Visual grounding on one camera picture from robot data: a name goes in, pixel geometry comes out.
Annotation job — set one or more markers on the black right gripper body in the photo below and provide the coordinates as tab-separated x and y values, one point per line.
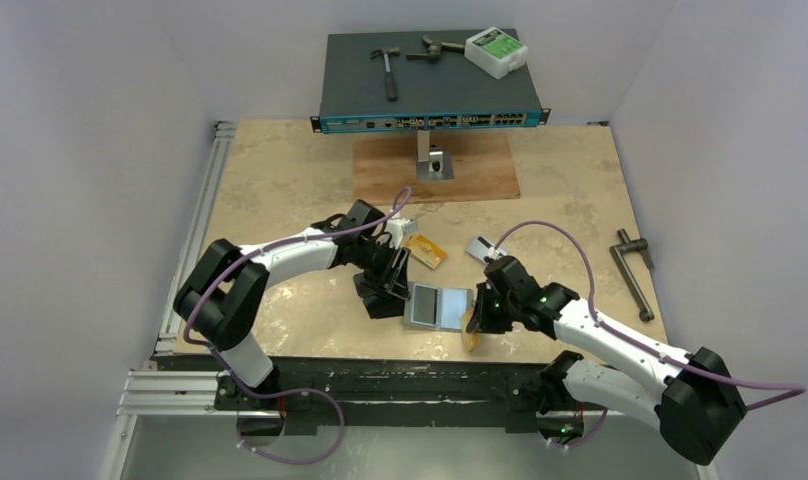
486	307

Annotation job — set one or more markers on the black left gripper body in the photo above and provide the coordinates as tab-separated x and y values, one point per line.
377	259

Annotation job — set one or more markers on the black credit card stack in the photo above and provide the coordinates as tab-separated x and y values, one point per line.
381	300

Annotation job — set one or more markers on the single black credit card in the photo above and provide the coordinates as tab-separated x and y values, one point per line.
423	306

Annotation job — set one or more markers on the grey card holder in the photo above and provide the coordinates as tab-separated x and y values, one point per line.
451	304

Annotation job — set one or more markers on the single orange credit card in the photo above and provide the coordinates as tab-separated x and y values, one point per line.
468	328

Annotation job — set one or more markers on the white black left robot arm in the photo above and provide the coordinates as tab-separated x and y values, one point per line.
221	297

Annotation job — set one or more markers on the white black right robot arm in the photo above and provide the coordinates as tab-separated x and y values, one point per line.
688	398

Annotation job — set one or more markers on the silver white credit card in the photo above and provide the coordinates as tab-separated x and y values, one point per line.
477	248

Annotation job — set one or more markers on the grey metal stand base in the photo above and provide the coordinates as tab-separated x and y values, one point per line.
433	164

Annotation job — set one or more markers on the brown wooden board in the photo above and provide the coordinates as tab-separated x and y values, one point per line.
483	168

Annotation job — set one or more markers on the small hammer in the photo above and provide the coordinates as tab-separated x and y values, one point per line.
391	91

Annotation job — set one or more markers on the dark metal clamp tool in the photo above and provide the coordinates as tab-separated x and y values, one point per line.
434	50

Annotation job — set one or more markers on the white green plastic box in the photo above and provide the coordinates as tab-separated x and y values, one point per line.
496	52

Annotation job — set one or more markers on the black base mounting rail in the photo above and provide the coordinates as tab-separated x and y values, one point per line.
325	392

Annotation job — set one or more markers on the metal crank handle tool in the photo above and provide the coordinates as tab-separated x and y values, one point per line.
619	251

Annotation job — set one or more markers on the blue network switch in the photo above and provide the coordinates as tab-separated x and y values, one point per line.
451	94

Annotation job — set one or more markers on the aluminium frame rail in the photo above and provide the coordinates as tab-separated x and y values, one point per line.
149	391

